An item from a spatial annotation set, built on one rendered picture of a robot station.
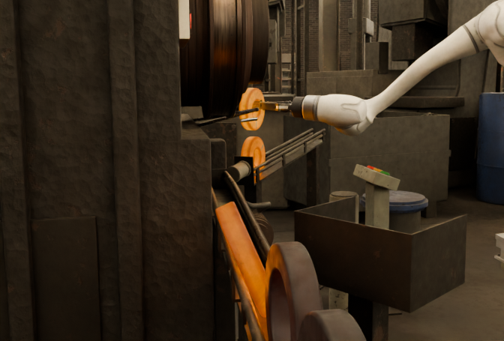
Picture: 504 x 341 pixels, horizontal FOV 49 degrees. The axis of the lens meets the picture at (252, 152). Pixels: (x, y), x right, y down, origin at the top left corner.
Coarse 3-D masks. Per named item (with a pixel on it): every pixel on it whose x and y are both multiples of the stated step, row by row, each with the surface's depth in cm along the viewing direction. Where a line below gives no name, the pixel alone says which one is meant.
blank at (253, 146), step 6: (252, 138) 204; (258, 138) 207; (246, 144) 202; (252, 144) 202; (258, 144) 207; (246, 150) 200; (252, 150) 202; (258, 150) 208; (264, 150) 212; (246, 156) 200; (252, 156) 202; (258, 156) 210; (264, 156) 212; (258, 162) 209
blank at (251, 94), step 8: (248, 88) 202; (256, 88) 203; (248, 96) 198; (256, 96) 203; (240, 104) 198; (248, 104) 198; (256, 112) 207; (264, 112) 210; (248, 128) 202; (256, 128) 206
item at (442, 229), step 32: (320, 224) 108; (352, 224) 102; (448, 224) 102; (320, 256) 108; (352, 256) 103; (384, 256) 98; (416, 256) 95; (448, 256) 103; (352, 288) 103; (384, 288) 98; (416, 288) 96; (448, 288) 104; (384, 320) 113
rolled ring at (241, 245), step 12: (228, 204) 87; (228, 216) 83; (240, 216) 83; (228, 228) 81; (240, 228) 81; (228, 240) 80; (240, 240) 80; (240, 252) 79; (252, 252) 79; (240, 264) 79; (252, 264) 79; (252, 276) 79; (264, 276) 79; (252, 288) 79; (264, 288) 79; (264, 300) 80; (264, 312) 82
